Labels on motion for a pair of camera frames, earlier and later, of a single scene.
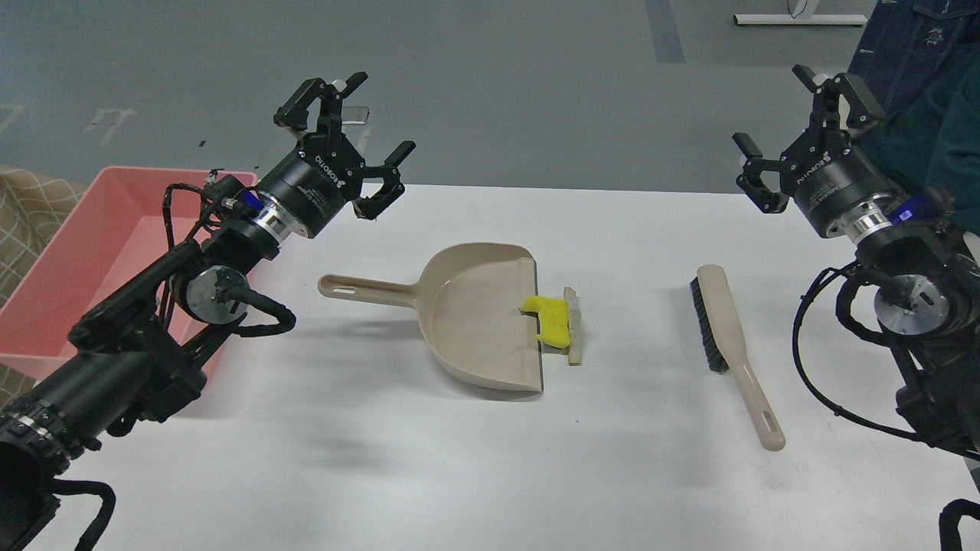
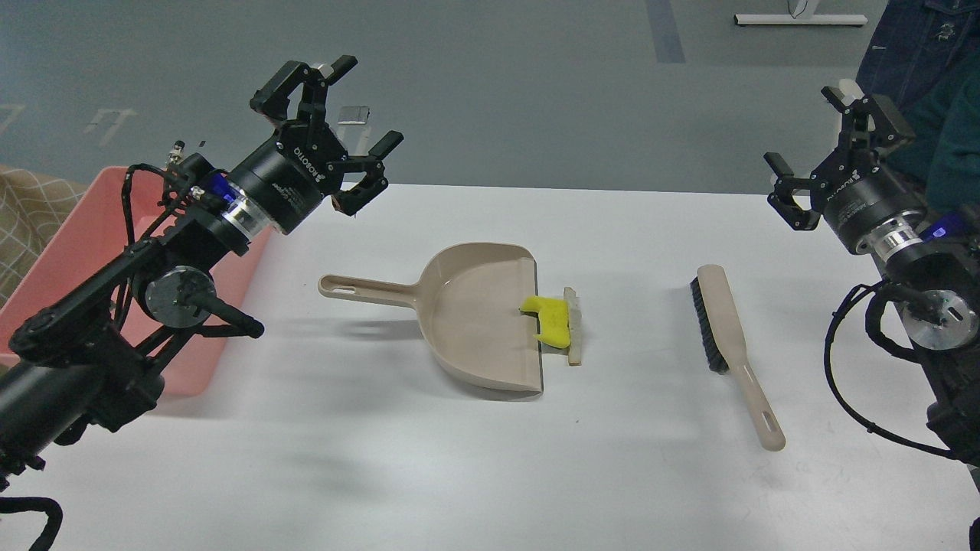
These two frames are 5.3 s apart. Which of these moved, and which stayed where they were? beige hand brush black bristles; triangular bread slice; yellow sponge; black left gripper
Moved: black left gripper
Stayed: yellow sponge; beige hand brush black bristles; triangular bread slice
